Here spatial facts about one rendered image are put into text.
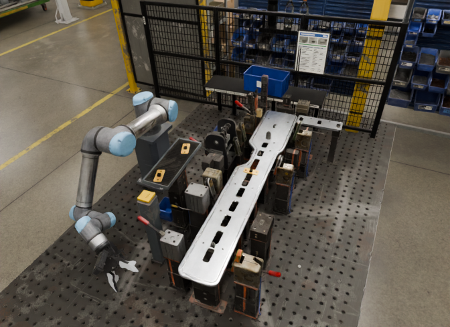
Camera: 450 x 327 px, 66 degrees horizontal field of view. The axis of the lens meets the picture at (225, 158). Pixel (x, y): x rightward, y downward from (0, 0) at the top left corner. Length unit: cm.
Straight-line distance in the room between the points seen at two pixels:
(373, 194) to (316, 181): 35
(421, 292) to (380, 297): 30
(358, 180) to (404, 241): 87
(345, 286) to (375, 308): 84
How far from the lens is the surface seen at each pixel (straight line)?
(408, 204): 345
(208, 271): 150
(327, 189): 231
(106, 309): 187
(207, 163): 182
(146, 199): 158
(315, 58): 260
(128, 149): 165
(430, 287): 294
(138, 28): 457
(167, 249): 157
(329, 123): 236
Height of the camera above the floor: 225
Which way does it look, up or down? 39 degrees down
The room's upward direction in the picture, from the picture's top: 2 degrees counter-clockwise
